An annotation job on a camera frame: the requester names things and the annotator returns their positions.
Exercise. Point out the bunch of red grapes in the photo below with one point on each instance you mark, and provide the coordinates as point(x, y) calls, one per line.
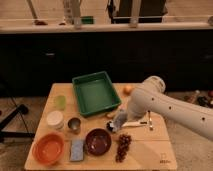
point(123, 147)

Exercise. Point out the wooden table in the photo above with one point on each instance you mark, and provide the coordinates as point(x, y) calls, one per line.
point(149, 150)

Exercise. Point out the orange plastic bowl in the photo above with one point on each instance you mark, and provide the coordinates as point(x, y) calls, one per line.
point(48, 149)

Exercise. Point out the light green cup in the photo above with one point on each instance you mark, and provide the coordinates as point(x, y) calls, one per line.
point(60, 102)

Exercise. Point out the grey towel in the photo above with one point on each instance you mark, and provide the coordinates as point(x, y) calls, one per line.
point(119, 120)

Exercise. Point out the green plastic tray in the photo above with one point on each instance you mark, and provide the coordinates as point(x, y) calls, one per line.
point(95, 93)

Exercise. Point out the dark red bowl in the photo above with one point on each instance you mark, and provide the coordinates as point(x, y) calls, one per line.
point(98, 142)

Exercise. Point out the orange fruit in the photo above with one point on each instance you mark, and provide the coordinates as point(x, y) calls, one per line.
point(127, 89)

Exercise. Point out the small metal cup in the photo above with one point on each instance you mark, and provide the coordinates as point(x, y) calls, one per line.
point(74, 125)

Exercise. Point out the silver fork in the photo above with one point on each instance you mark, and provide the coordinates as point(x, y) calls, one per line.
point(150, 121)

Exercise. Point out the white round container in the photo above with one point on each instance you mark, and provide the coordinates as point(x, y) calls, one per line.
point(55, 119)

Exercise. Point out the blue sponge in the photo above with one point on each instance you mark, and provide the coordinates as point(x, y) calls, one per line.
point(77, 150)

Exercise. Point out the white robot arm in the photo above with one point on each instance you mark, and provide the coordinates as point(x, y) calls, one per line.
point(149, 96)

